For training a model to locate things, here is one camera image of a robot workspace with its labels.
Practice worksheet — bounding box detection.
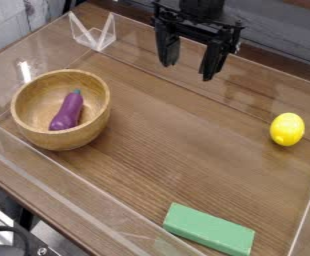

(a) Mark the yellow toy lemon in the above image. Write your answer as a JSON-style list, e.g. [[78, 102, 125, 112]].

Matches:
[[270, 112, 305, 147]]

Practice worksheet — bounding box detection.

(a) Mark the brown wooden bowl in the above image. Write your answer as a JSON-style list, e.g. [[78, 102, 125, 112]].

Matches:
[[11, 69, 111, 151]]

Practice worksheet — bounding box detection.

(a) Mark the clear acrylic tray wall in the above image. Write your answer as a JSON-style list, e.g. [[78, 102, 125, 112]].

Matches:
[[0, 127, 206, 256]]

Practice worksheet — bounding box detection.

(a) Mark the black cable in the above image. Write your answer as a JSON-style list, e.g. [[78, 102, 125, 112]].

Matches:
[[0, 225, 32, 256]]

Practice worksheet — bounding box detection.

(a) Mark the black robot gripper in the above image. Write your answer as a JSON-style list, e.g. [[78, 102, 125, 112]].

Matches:
[[153, 0, 245, 81]]

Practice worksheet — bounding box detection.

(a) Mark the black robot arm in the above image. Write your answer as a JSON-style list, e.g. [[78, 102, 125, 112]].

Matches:
[[153, 0, 245, 81]]

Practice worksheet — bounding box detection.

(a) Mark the purple toy eggplant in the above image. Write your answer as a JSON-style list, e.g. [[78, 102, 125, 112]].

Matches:
[[48, 89, 83, 131]]

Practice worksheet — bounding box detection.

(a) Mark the green rectangular sponge block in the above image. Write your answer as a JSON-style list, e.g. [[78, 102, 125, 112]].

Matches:
[[163, 203, 255, 256]]

